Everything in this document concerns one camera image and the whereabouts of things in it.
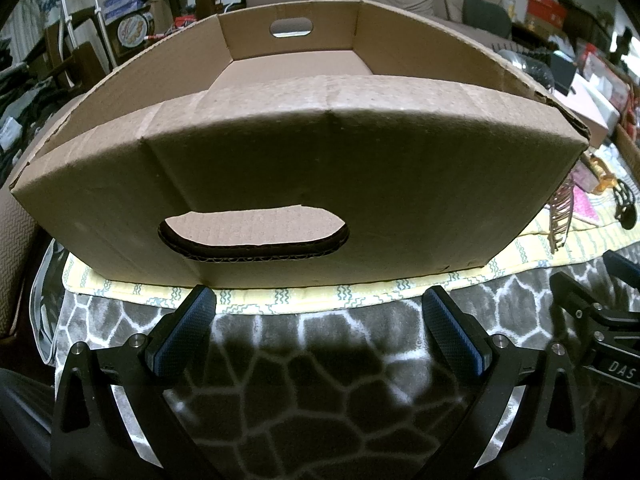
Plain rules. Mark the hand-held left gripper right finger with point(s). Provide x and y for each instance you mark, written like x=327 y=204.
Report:
x=457 y=332

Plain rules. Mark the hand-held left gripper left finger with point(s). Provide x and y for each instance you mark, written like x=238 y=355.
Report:
x=182 y=332

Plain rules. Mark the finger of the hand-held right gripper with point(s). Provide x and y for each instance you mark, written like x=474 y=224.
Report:
x=622 y=262
x=575 y=295

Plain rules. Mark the brown cardboard box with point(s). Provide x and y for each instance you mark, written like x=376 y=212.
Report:
x=350 y=160

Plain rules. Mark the black hair clip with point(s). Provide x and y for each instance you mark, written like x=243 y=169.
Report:
x=627 y=205

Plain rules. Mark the pink packet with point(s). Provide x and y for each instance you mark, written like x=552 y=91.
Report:
x=585 y=207

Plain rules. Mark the brown claw hair clip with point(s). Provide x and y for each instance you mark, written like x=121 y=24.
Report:
x=560 y=215

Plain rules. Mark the orange claw hair clip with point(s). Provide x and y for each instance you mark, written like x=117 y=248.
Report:
x=602 y=177

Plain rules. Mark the yellow patterned mat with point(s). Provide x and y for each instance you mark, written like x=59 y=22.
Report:
x=300 y=301

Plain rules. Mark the pink box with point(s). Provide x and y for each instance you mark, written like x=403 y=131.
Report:
x=595 y=105

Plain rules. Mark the brown armchair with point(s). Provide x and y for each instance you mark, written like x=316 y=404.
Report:
x=15 y=260

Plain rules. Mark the small black box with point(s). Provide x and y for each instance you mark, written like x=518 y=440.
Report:
x=562 y=72

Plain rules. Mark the red boxes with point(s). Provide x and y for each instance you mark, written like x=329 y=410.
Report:
x=545 y=7

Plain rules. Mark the pile of clothes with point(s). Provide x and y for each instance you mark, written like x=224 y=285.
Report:
x=15 y=110

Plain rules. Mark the grey cushion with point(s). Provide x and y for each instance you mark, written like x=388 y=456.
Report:
x=485 y=12

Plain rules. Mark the dark wooden chair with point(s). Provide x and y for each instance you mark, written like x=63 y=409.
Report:
x=65 y=55

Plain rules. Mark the round metal tin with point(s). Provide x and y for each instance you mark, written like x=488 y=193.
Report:
x=132 y=30

